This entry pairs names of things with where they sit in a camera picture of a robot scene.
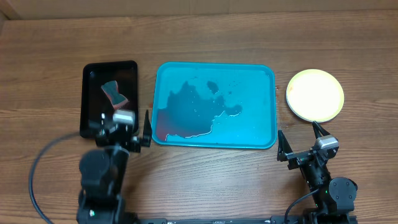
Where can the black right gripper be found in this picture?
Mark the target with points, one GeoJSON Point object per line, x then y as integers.
{"type": "Point", "coordinates": [284, 153]}

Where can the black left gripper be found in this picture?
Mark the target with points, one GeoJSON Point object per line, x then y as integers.
{"type": "Point", "coordinates": [135, 142]}

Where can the yellow plate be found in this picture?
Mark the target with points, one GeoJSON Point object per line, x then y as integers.
{"type": "Point", "coordinates": [315, 95]}

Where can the orange green scrub sponge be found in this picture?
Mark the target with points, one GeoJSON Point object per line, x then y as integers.
{"type": "Point", "coordinates": [111, 90]}

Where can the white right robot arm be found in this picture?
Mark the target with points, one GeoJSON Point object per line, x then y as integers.
{"type": "Point", "coordinates": [333, 197]}

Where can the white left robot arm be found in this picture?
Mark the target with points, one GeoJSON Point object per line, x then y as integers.
{"type": "Point", "coordinates": [103, 169]}

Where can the black plastic tray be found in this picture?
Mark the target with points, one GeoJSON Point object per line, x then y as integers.
{"type": "Point", "coordinates": [94, 101]}

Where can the teal plastic tray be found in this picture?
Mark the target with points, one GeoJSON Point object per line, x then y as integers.
{"type": "Point", "coordinates": [221, 105]}

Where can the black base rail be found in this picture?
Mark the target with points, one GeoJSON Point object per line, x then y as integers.
{"type": "Point", "coordinates": [276, 219]}

